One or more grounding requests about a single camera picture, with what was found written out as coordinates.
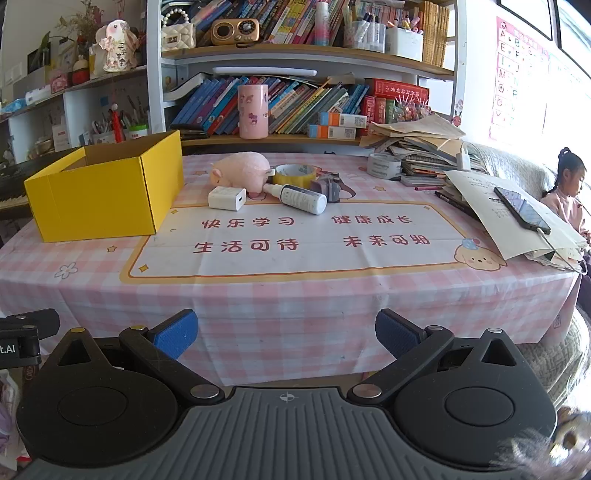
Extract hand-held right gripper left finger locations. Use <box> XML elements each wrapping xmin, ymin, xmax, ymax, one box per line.
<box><xmin>44</xmin><ymin>309</ymin><xmax>222</xmax><ymax>407</ymax></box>

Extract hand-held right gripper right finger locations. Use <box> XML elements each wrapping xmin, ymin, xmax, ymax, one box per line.
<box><xmin>346</xmin><ymin>308</ymin><xmax>528</xmax><ymax>407</ymax></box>

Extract white square charger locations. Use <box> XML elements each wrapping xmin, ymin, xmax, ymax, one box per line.
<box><xmin>208</xmin><ymin>186</ymin><xmax>247</xmax><ymax>212</ymax></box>

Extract yellow cardboard box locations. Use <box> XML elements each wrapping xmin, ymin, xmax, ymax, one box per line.
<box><xmin>24</xmin><ymin>130</ymin><xmax>184</xmax><ymax>243</ymax></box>

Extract toy truck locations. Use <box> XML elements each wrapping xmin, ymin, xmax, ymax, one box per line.
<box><xmin>308</xmin><ymin>172</ymin><xmax>357</xmax><ymax>205</ymax></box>

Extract white spray bottle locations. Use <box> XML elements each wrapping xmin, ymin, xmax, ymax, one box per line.
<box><xmin>263</xmin><ymin>183</ymin><xmax>328</xmax><ymax>216</ymax></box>

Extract pink plush pig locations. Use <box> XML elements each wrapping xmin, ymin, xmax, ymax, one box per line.
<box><xmin>211</xmin><ymin>151</ymin><xmax>273</xmax><ymax>192</ymax></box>

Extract pink checked tablecloth desktop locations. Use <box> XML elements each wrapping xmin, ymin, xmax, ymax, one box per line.
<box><xmin>0</xmin><ymin>152</ymin><xmax>585</xmax><ymax>388</ymax></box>

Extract white paper sheet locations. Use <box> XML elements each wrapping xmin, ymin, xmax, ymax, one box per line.
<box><xmin>443</xmin><ymin>170</ymin><xmax>587</xmax><ymax>261</ymax></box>

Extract clear tape roll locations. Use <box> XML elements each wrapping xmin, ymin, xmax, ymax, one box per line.
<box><xmin>368</xmin><ymin>152</ymin><xmax>404</xmax><ymax>180</ymax></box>

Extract black keyboard piano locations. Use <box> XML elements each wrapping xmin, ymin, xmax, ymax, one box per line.
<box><xmin>0</xmin><ymin>147</ymin><xmax>81</xmax><ymax>220</ymax></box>

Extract black smartphone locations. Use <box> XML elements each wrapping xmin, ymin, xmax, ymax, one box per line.
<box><xmin>494</xmin><ymin>187</ymin><xmax>551</xmax><ymax>235</ymax></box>

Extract yellow tape roll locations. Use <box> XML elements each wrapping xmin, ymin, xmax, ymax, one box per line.
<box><xmin>271</xmin><ymin>163</ymin><xmax>319</xmax><ymax>189</ymax></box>

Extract pile of papers and notebooks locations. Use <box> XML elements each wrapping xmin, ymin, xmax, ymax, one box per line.
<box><xmin>360</xmin><ymin>113</ymin><xmax>495</xmax><ymax>190</ymax></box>

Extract grey covered sofa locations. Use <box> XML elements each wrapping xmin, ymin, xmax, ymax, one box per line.
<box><xmin>464</xmin><ymin>142</ymin><xmax>591</xmax><ymax>409</ymax></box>

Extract red tassel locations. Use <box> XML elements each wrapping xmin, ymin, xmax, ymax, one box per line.
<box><xmin>109</xmin><ymin>104</ymin><xmax>126</xmax><ymax>145</ymax></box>

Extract row of blue spined books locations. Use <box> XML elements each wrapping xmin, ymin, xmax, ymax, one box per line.
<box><xmin>171</xmin><ymin>76</ymin><xmax>370</xmax><ymax>137</ymax></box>

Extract pink sticker cup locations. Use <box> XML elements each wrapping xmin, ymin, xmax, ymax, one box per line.
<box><xmin>238</xmin><ymin>84</ymin><xmax>270</xmax><ymax>140</ymax></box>

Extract thick red dictionary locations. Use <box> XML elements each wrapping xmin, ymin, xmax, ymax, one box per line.
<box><xmin>365</xmin><ymin>78</ymin><xmax>430</xmax><ymax>100</ymax></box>

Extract white side shelf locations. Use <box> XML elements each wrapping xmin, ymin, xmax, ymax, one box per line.
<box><xmin>0</xmin><ymin>65</ymin><xmax>151</xmax><ymax>155</ymax></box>

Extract white light bar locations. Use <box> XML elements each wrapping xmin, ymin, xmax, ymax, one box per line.
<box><xmin>212</xmin><ymin>67</ymin><xmax>318</xmax><ymax>78</ymax></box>

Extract white pen holder box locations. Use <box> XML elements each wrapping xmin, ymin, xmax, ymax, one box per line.
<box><xmin>385</xmin><ymin>18</ymin><xmax>424</xmax><ymax>62</ymax></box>

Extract pink doll figure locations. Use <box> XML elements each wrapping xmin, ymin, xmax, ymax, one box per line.
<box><xmin>95</xmin><ymin>18</ymin><xmax>140</xmax><ymax>73</ymax></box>

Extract clear marker holder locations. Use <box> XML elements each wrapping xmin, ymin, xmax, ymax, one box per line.
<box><xmin>344</xmin><ymin>9</ymin><xmax>386</xmax><ymax>52</ymax></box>

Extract white quilted handbag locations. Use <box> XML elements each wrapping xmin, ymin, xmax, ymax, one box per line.
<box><xmin>160</xmin><ymin>8</ymin><xmax>197</xmax><ymax>49</ymax></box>

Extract stack of yellow books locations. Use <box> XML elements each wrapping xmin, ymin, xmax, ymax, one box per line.
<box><xmin>422</xmin><ymin>2</ymin><xmax>451</xmax><ymax>65</ymax></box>

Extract gold retro radio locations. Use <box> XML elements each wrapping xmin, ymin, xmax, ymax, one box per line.
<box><xmin>211</xmin><ymin>17</ymin><xmax>262</xmax><ymax>46</ymax></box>

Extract row of colourful books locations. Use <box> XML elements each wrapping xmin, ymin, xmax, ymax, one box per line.
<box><xmin>189</xmin><ymin>0</ymin><xmax>356</xmax><ymax>46</ymax></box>

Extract fluffy pompom keychain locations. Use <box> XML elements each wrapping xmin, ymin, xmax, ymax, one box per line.
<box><xmin>489</xmin><ymin>405</ymin><xmax>591</xmax><ymax>480</ymax></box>

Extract alphabet wall poster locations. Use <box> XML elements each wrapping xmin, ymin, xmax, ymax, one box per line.
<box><xmin>489</xmin><ymin>16</ymin><xmax>551</xmax><ymax>141</ymax></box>

